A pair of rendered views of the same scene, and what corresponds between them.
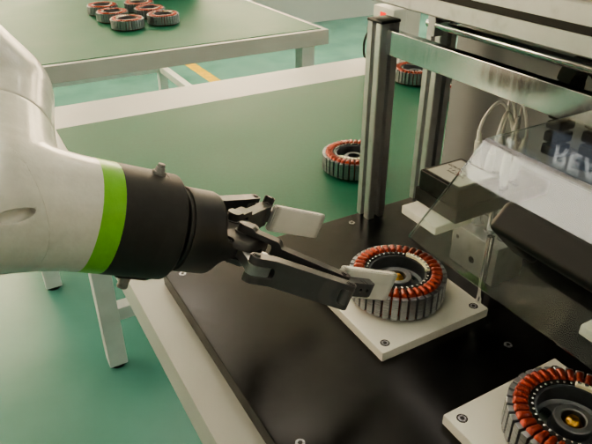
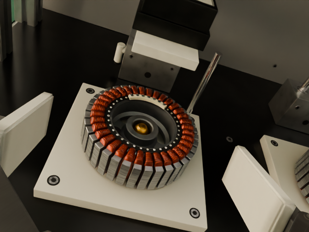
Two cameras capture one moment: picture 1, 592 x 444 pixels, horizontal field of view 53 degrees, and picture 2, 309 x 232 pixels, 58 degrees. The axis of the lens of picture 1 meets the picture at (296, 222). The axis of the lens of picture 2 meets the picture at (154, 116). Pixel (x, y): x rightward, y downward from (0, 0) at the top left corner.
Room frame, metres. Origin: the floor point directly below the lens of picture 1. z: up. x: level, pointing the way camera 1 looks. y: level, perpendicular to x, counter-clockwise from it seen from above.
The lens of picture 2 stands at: (0.49, 0.07, 0.99)
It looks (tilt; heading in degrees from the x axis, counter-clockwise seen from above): 40 degrees down; 289
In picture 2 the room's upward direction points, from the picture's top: 23 degrees clockwise
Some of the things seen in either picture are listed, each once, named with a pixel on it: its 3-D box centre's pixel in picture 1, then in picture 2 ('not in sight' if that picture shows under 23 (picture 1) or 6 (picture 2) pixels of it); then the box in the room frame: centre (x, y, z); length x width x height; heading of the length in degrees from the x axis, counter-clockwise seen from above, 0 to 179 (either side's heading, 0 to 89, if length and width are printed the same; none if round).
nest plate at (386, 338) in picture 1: (395, 297); (134, 147); (0.56, -0.12, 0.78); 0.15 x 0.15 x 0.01; 30
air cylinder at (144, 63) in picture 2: not in sight; (151, 60); (0.64, -0.24, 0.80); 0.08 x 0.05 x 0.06; 30
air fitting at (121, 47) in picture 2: not in sight; (119, 54); (0.67, -0.21, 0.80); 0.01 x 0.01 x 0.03; 30
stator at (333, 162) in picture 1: (353, 159); not in sight; (0.97, -0.10, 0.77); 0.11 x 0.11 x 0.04
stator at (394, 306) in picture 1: (396, 280); (140, 131); (0.56, -0.12, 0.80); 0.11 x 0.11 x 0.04
